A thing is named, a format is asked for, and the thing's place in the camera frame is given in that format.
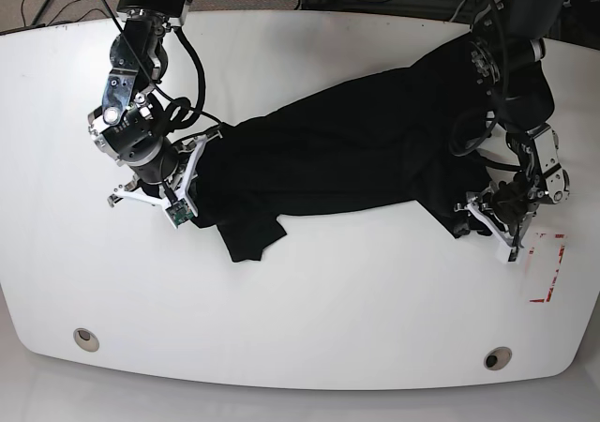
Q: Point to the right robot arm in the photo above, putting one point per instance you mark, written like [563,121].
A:
[135,119]

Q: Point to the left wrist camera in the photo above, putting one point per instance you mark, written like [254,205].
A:
[507,255]

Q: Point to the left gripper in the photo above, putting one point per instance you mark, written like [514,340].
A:
[505,209]

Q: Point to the table cable grommet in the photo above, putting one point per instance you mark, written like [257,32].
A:
[498,358]
[86,340]

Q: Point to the right table cable grommet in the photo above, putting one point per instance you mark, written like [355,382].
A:
[498,358]

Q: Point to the left table cable grommet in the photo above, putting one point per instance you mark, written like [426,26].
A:
[86,340]

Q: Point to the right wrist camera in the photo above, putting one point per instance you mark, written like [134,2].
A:
[179,213]

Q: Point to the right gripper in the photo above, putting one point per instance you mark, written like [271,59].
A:
[175,184]

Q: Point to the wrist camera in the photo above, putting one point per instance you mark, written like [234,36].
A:
[179,213]
[507,255]

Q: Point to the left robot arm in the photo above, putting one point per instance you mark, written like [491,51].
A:
[511,133]

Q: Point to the red tape rectangle marking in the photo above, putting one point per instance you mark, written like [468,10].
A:
[543,265]

